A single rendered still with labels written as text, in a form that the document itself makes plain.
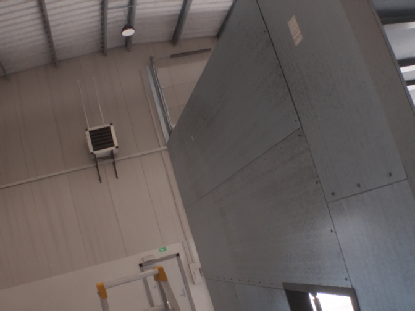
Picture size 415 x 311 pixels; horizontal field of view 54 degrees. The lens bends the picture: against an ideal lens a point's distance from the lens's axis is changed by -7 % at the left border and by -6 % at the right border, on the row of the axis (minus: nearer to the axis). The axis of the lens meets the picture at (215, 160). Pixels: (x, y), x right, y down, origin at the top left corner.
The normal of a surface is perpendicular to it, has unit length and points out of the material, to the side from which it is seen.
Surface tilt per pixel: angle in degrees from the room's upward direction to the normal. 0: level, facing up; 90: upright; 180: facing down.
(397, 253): 90
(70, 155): 90
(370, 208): 90
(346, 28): 90
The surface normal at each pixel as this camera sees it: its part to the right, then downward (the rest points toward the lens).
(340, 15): -0.93, 0.23
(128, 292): 0.24, -0.23
